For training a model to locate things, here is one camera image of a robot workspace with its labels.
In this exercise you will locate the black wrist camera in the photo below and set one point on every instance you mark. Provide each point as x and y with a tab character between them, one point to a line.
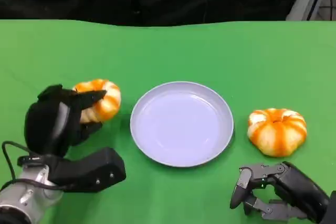
92	169
330	211

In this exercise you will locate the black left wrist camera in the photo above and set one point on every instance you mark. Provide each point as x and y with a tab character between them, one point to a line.
92	169

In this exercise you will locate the orange and white bread roll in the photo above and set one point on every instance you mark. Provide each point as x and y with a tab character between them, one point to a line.
109	103
277	133

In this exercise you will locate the lilac plate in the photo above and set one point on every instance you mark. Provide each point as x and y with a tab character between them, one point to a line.
181	127

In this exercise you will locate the green table cloth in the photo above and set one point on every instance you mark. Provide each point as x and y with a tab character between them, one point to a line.
168	56

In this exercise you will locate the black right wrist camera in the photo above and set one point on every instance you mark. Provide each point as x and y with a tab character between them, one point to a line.
330	211

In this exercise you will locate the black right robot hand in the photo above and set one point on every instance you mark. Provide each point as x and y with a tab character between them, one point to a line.
294	186

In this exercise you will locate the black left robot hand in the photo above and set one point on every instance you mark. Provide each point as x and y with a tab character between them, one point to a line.
47	127

